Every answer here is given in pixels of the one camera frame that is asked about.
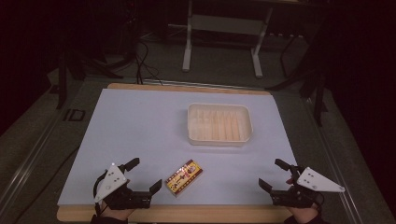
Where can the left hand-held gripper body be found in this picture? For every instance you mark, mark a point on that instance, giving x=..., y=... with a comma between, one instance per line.
x=116, y=194

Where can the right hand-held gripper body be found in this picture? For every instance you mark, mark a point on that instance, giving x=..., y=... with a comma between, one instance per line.
x=314, y=182

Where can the yellow and red box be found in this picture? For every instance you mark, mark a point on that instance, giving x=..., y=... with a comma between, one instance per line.
x=183, y=178

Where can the white plastic tray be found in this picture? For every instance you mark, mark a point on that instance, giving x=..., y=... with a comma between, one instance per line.
x=219, y=124

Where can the person's left hand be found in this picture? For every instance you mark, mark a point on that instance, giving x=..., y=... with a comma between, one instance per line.
x=115, y=214

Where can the person's right hand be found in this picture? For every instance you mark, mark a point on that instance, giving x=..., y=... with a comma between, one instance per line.
x=303, y=214

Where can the pale lavender table sheet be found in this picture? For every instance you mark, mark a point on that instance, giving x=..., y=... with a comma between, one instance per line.
x=149, y=130

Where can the black stand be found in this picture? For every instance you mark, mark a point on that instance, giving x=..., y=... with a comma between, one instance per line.
x=62, y=77
x=317, y=93

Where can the white metal stand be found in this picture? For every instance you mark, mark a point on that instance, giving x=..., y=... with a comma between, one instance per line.
x=187, y=46

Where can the aluminium rail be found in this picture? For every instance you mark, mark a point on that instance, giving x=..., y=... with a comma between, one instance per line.
x=333, y=161
x=28, y=168

